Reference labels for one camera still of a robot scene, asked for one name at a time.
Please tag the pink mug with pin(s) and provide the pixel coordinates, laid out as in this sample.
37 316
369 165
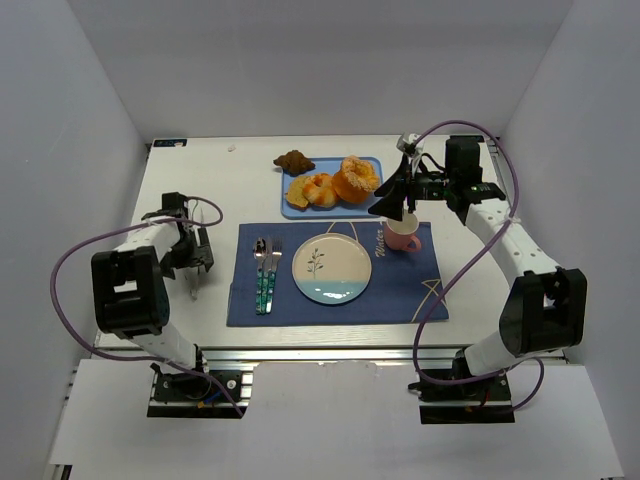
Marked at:
401 235

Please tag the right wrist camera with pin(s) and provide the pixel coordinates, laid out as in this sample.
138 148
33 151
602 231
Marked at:
409 144

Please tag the orange ring cake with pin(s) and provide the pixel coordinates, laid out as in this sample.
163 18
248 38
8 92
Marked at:
356 180

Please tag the aluminium table frame rail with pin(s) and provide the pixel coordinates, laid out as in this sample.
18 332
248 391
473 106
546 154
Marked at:
439 356

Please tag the brown croissant bread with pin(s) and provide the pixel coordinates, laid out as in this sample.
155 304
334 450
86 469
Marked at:
294 163

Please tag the spoon with green handle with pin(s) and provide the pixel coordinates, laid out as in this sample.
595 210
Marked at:
260 253

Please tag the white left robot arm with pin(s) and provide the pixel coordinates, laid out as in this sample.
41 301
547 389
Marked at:
130 296

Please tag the blue cloth placemat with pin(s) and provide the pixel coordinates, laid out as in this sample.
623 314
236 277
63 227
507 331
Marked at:
402 286

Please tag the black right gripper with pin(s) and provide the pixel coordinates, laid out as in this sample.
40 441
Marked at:
410 185

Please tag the white orange striped bun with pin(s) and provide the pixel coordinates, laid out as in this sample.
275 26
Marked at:
318 190

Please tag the fork with green handle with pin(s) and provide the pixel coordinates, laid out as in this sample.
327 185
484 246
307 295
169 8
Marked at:
277 254

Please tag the light blue tray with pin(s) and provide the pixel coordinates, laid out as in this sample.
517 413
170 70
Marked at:
342 209

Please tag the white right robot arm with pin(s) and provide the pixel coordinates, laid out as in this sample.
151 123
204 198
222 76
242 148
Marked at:
545 308

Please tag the knife with green handle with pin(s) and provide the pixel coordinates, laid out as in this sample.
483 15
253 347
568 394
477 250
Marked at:
266 272

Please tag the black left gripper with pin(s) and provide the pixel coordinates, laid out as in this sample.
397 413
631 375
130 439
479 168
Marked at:
201 255

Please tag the cream and blue plate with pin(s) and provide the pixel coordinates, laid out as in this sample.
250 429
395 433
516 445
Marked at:
331 269

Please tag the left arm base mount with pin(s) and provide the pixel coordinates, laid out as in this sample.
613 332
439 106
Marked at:
177 396

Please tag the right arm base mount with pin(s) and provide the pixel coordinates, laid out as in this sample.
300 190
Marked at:
485 402

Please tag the sliced loaf bread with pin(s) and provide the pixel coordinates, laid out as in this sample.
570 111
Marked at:
294 195

